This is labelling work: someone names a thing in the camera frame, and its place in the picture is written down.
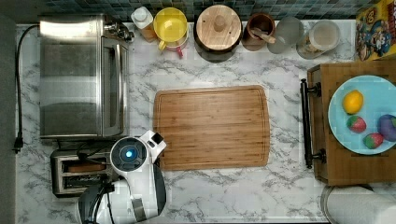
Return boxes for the white capped bottle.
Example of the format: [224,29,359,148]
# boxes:
[131,7,157,42]

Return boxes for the red strawberry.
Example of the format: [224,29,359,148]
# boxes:
[363,133,384,149]
[346,116,366,133]

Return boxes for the bread slice in toaster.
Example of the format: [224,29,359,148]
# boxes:
[67,163,106,173]

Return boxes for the brown wooden utensil cup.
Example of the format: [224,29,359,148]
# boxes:
[242,12,276,51]

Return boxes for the yellow mug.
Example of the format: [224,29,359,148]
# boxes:
[153,7,188,50]

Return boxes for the wooden tray with black handle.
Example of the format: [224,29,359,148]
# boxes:
[300,61,395,186]

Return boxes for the purple plum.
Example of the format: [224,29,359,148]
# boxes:
[377,114,396,142]

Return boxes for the bamboo cutting board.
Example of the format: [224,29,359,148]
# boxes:
[153,85,270,171]

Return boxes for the upper red strawberry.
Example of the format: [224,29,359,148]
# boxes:
[346,116,366,133]

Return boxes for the glass jar with plastic lid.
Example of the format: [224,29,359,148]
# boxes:
[296,21,341,60]

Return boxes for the silver two-slot toaster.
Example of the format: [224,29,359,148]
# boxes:
[50,149,117,198]

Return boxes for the yellow lemon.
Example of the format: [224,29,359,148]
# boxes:
[343,90,364,114]

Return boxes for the black power cable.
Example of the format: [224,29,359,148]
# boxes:
[12,23,40,155]

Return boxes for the light blue plate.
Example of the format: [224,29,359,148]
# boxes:
[328,76,395,155]

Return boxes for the lower red strawberry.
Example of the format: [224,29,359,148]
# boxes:
[363,133,384,149]

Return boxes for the stainless toaster oven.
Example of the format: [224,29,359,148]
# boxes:
[39,14,134,138]

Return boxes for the paper towel roll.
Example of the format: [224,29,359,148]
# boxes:
[320,186,396,224]

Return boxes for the black canister with wooden lid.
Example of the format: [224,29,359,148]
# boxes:
[193,5,243,63]

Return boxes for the colourful cereal box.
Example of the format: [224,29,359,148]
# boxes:
[355,0,396,62]

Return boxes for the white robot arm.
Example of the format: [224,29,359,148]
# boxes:
[78,130,166,224]

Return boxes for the clear glass jar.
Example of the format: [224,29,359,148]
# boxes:
[268,17,304,54]

